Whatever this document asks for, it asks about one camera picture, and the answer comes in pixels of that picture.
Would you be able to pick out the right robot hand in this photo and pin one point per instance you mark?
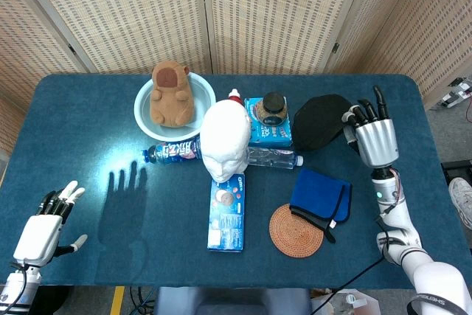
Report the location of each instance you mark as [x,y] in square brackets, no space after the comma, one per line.
[378,141]

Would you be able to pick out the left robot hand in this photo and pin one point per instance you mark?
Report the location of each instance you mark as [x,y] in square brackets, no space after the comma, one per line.
[37,235]

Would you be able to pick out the black baseball cap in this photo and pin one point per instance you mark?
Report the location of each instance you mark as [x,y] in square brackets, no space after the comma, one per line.
[319,123]

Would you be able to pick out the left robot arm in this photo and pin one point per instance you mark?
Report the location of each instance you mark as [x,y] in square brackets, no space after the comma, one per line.
[16,289]

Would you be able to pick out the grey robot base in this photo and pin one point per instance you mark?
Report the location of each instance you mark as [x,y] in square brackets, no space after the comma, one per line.
[232,302]

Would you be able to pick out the black box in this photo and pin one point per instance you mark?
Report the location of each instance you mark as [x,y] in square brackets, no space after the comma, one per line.
[459,169]

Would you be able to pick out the white electronic device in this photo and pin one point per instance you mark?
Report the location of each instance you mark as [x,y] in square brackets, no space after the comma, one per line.
[457,93]

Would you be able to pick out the wide blue Oreo box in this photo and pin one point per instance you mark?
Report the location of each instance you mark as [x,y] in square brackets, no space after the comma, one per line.
[278,134]

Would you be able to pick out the white sneaker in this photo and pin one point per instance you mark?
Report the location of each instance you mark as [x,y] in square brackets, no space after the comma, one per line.
[461,197]

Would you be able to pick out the clear water bottle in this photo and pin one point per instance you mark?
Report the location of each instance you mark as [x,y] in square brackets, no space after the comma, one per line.
[274,158]

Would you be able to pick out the glass jar black lid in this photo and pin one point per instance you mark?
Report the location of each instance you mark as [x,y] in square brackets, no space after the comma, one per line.
[272,108]

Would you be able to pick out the blue table cover cloth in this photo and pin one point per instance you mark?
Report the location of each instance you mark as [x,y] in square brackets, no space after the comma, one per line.
[92,127]

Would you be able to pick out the woven rattan coaster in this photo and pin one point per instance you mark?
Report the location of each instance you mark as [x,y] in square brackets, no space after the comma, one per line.
[295,237]

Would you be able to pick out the red white small bottle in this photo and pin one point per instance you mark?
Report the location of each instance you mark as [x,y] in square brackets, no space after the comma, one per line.
[234,94]

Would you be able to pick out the white foam mannequin head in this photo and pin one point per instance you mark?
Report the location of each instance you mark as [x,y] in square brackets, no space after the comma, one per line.
[225,138]

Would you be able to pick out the blue label drink bottle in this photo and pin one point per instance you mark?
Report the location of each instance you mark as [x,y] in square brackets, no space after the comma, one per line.
[169,152]

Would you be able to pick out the clear plastic container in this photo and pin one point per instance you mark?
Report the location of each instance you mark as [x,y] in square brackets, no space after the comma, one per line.
[354,302]

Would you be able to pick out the long blue Oreo box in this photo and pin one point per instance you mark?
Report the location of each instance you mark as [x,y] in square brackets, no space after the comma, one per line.
[226,219]

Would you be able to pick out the light blue plastic basin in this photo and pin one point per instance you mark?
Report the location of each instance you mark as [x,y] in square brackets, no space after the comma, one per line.
[204,90]

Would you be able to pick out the brown capybara plush toy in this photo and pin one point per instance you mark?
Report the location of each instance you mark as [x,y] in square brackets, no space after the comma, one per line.
[171,101]

